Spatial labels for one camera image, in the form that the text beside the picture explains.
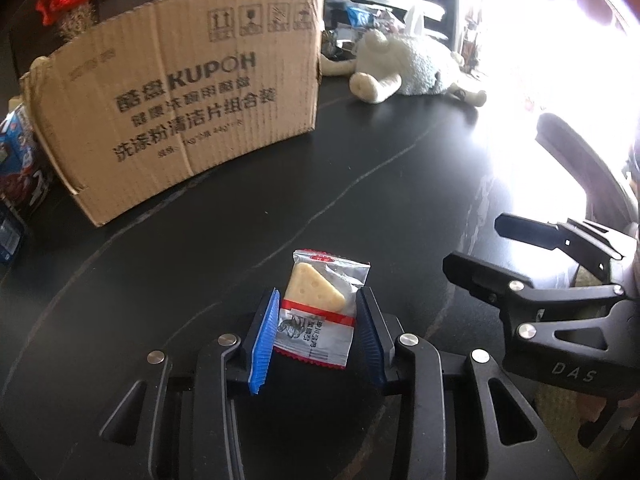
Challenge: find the dark tray with items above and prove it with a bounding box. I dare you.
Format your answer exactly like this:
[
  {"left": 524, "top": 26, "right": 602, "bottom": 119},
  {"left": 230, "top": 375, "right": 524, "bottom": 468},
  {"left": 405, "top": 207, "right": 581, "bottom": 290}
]
[{"left": 321, "top": 30, "right": 356, "bottom": 61}]

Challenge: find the blue soda can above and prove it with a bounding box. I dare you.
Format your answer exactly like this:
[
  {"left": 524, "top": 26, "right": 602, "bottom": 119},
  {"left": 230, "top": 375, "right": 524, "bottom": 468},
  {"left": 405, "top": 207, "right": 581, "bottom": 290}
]
[{"left": 0, "top": 203, "right": 25, "bottom": 266}]

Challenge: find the brown cardboard box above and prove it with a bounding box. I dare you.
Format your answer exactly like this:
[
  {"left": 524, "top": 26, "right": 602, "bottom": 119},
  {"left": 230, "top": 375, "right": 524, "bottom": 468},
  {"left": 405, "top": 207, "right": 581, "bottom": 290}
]
[{"left": 21, "top": 0, "right": 324, "bottom": 226}]

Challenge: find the blue candy box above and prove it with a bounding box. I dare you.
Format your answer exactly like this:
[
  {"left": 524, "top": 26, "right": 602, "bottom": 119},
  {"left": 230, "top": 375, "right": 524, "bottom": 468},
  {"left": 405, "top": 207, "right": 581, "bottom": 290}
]
[{"left": 1, "top": 104, "right": 52, "bottom": 214}]

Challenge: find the cheese snack packet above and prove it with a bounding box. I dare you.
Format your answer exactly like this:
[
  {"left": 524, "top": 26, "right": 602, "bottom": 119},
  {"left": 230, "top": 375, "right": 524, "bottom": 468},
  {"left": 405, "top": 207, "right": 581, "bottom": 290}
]
[{"left": 274, "top": 249, "right": 370, "bottom": 370}]

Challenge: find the white plush sheep toy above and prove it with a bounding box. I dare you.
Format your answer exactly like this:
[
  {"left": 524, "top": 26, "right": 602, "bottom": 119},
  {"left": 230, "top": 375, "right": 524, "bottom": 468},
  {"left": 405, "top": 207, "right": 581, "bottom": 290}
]
[{"left": 320, "top": 8, "right": 487, "bottom": 107}]

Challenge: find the blue snack bag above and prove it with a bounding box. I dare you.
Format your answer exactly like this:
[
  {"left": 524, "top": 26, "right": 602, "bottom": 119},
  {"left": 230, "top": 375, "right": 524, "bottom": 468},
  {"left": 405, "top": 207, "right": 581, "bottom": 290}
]
[{"left": 346, "top": 6, "right": 375, "bottom": 28}]

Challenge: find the dried flower vase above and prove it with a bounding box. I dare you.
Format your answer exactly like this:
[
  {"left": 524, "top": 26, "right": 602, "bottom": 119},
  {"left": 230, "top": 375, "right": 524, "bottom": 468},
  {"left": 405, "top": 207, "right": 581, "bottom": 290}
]
[{"left": 58, "top": 1, "right": 98, "bottom": 42}]

